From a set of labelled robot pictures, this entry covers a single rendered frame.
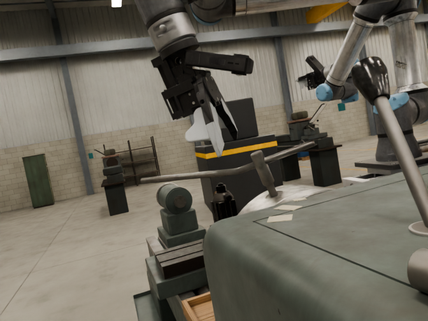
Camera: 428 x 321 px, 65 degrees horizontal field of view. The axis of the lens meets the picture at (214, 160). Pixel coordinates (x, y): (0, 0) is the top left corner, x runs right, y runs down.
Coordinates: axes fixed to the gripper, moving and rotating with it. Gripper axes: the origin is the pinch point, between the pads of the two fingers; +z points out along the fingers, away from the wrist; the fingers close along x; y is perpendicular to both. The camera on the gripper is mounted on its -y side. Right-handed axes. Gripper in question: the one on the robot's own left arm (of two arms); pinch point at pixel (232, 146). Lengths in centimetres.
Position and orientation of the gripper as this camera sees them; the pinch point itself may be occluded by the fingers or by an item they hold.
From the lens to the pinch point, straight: 60.8
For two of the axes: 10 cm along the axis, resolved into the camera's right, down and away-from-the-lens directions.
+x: -2.3, 2.4, -9.4
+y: -8.9, 3.4, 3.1
